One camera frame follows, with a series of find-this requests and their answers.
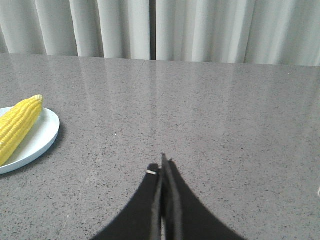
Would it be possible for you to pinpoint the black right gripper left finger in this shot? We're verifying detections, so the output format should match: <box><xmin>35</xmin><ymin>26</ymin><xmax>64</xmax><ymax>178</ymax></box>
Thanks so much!
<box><xmin>93</xmin><ymin>163</ymin><xmax>163</xmax><ymax>240</ymax></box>

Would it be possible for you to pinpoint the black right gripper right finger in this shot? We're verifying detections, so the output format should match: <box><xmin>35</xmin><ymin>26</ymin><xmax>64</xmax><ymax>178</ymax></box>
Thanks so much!
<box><xmin>162</xmin><ymin>153</ymin><xmax>243</xmax><ymax>240</ymax></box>

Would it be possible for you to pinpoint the light blue round plate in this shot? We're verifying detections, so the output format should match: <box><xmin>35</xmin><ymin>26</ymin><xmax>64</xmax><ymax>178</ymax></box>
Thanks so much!
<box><xmin>0</xmin><ymin>108</ymin><xmax>60</xmax><ymax>175</ymax></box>

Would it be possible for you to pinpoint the yellow plastic corn cob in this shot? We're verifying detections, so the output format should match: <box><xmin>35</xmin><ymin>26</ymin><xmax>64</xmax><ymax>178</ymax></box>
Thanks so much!
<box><xmin>0</xmin><ymin>94</ymin><xmax>43</xmax><ymax>165</ymax></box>

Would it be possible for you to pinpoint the white pleated curtain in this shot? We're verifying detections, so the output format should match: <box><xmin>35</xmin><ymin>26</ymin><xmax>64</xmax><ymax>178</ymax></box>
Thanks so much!
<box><xmin>0</xmin><ymin>0</ymin><xmax>320</xmax><ymax>66</ymax></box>

